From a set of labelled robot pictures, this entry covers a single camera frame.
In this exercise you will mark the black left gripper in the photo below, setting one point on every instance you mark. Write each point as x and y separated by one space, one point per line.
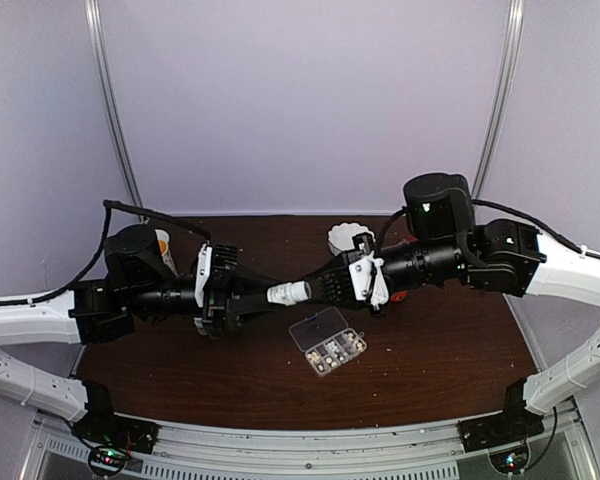
234 312

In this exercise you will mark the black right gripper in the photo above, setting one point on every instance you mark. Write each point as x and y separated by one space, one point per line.
359 252

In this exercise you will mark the small white pill bottle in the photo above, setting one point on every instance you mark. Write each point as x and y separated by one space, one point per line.
290 293

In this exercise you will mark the clear plastic pill organizer box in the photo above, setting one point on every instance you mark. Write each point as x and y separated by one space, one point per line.
327 341

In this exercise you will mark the orange cylindrical bottle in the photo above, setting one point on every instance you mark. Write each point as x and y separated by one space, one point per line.
398 296

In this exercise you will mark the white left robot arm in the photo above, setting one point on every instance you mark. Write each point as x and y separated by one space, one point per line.
141 283

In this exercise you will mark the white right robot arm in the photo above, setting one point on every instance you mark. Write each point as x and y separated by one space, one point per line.
517 256

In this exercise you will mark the white scalloped bowl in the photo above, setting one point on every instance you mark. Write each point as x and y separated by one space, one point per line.
340 236

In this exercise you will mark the floral mug with yellow interior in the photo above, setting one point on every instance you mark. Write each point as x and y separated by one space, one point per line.
164 245

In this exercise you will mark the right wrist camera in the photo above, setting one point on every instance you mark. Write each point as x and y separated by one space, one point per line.
368 282

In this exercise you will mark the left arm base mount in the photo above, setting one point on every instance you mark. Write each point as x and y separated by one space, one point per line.
124 433

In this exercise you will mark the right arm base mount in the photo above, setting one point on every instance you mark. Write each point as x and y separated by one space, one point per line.
495 431

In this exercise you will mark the aluminium front rail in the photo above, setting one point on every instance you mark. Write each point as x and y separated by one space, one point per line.
421 451

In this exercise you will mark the left aluminium frame post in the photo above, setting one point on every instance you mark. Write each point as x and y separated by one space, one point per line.
113 119

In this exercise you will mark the aluminium frame post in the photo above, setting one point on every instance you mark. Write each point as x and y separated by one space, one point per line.
113 119
508 63

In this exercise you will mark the right aluminium frame post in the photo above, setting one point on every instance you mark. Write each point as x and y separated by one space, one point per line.
508 63

